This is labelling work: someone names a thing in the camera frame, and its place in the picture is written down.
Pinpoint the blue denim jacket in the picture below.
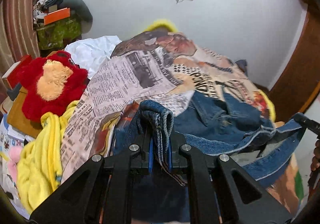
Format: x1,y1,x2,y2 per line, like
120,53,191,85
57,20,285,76
113,92,305,223

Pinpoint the right hand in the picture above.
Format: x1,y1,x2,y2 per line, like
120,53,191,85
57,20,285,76
310,139,320,171

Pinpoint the brown wooden door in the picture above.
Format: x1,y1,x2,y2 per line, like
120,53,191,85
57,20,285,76
269,0,319,122

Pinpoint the yellow fleece blanket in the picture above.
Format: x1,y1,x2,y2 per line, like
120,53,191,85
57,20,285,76
17,100,78,214

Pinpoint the dark blue pillow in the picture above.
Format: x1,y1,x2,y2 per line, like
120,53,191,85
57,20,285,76
235,59,248,76

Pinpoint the pink plush toy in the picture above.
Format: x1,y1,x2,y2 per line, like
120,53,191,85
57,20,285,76
7,146,23,183

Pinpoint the brown cardboard box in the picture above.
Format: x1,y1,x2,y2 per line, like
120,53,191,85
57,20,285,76
7,87,42,138

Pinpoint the red plush toy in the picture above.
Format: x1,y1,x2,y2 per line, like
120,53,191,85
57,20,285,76
19,51,88,123

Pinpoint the newspaper print bed blanket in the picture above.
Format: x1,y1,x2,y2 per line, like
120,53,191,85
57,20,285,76
61,31,303,214

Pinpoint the white crumpled sheet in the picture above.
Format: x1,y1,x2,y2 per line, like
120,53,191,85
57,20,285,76
64,35,121,79

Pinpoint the striped maroon curtain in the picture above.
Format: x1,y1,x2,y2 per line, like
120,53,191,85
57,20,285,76
0,0,53,95

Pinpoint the cluttered green covered table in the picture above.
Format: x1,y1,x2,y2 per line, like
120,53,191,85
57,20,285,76
33,0,93,56

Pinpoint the orange box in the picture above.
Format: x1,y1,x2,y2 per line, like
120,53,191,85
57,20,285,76
44,8,71,25

